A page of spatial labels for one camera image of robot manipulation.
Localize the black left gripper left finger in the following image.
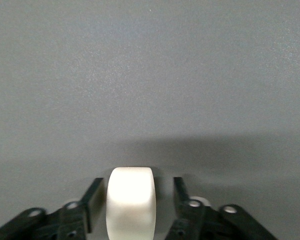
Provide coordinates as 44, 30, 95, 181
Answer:
0, 177, 105, 240

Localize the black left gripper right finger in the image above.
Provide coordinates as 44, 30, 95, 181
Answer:
164, 176, 282, 240

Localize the white steamed bun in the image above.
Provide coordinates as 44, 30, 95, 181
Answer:
105, 166, 157, 240

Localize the dark grey table mat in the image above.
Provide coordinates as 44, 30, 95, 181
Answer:
0, 0, 300, 240

